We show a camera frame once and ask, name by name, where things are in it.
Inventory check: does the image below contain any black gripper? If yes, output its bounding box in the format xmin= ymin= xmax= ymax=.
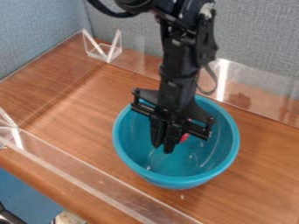
xmin=130 ymin=69 xmax=215 ymax=154

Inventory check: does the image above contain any blue plastic bowl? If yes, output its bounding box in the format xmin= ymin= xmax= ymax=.
xmin=110 ymin=93 xmax=241 ymax=191

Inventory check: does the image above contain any red toy strawberry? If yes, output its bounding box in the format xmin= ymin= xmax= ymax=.
xmin=179 ymin=133 xmax=189 ymax=143

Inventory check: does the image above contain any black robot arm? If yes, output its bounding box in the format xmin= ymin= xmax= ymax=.
xmin=88 ymin=0 xmax=219 ymax=153

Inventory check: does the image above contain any clear acrylic front barrier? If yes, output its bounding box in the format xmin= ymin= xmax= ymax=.
xmin=0 ymin=108 xmax=203 ymax=224

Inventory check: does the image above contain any clear acrylic barrier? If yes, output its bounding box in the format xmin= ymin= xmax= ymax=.
xmin=0 ymin=108 xmax=203 ymax=224
xmin=112 ymin=31 xmax=299 ymax=129

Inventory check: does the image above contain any clear acrylic back barrier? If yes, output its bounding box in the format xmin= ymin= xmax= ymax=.
xmin=112 ymin=31 xmax=299 ymax=129

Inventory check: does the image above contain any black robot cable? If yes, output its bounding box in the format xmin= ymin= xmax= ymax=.
xmin=195 ymin=64 xmax=219 ymax=96

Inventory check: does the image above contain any clear acrylic corner bracket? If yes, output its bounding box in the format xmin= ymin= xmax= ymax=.
xmin=81 ymin=30 xmax=122 ymax=63

